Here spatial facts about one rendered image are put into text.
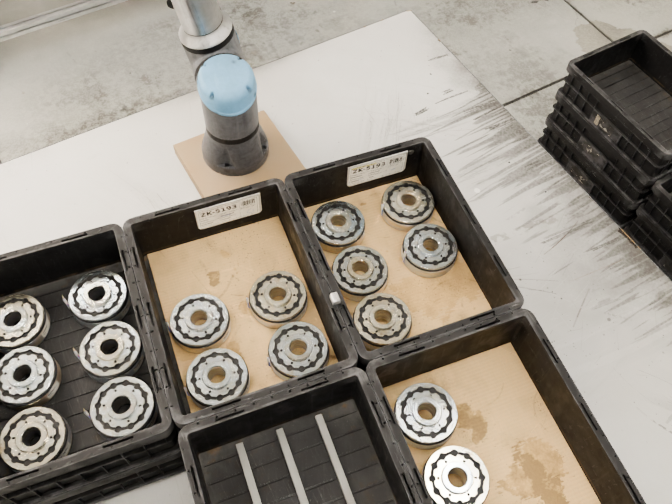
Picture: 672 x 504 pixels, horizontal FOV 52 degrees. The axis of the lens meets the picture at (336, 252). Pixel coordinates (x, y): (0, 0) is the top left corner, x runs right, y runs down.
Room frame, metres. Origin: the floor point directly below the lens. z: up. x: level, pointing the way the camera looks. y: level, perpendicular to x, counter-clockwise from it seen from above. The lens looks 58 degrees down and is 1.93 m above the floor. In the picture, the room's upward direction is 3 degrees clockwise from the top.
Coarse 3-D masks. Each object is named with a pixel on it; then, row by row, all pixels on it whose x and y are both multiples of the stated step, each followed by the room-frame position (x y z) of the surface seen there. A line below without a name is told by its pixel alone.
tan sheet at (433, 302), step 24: (360, 192) 0.84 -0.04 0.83; (312, 216) 0.78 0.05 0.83; (432, 216) 0.79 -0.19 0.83; (384, 240) 0.73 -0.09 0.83; (456, 264) 0.68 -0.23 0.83; (408, 288) 0.63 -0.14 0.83; (432, 288) 0.63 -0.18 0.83; (456, 288) 0.63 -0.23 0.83; (432, 312) 0.58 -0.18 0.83; (456, 312) 0.58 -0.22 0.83; (480, 312) 0.58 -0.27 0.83
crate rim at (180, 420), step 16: (224, 192) 0.75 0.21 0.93; (240, 192) 0.76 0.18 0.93; (176, 208) 0.71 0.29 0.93; (192, 208) 0.72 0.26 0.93; (288, 208) 0.72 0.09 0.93; (128, 224) 0.67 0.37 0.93; (128, 240) 0.64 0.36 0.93; (304, 240) 0.66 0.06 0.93; (320, 272) 0.59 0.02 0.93; (144, 288) 0.55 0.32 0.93; (320, 288) 0.56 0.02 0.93; (144, 304) 0.52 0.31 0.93; (336, 304) 0.53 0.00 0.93; (336, 320) 0.50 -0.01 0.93; (160, 336) 0.46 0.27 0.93; (160, 352) 0.43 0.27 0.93; (352, 352) 0.45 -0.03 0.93; (160, 368) 0.41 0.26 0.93; (320, 368) 0.42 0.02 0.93; (336, 368) 0.42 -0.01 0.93; (288, 384) 0.39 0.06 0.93; (176, 400) 0.36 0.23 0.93; (256, 400) 0.36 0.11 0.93; (176, 416) 0.33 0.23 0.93; (192, 416) 0.33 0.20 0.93; (208, 416) 0.33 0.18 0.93
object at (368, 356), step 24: (408, 144) 0.89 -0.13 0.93; (432, 144) 0.89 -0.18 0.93; (312, 168) 0.82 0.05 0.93; (336, 168) 0.83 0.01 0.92; (288, 192) 0.76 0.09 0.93; (456, 192) 0.78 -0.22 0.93; (312, 240) 0.66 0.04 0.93; (480, 240) 0.68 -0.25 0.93; (336, 288) 0.56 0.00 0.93; (504, 312) 0.53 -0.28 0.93; (432, 336) 0.48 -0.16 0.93; (360, 360) 0.44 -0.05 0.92
